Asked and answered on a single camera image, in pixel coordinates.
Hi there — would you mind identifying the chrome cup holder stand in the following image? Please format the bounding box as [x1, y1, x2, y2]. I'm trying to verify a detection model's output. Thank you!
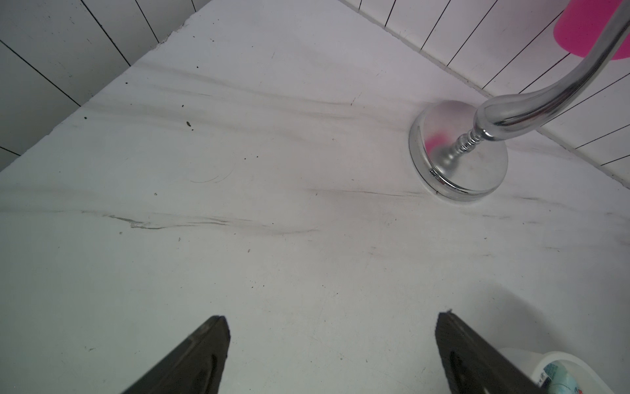
[409, 1, 629, 201]

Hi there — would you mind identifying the white storage box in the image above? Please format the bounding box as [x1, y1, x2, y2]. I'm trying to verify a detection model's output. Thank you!
[500, 348, 613, 393]

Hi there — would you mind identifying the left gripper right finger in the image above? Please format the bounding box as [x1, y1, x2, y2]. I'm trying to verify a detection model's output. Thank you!
[435, 311, 544, 394]

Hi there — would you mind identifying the pink cup lower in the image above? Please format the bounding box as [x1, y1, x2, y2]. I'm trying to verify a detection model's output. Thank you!
[553, 0, 624, 58]

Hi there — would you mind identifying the teal cartoon tissue pack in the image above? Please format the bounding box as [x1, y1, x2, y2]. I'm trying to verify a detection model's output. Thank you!
[538, 362, 584, 394]

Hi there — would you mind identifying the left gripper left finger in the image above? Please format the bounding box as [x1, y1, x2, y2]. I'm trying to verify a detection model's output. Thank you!
[124, 315, 231, 394]

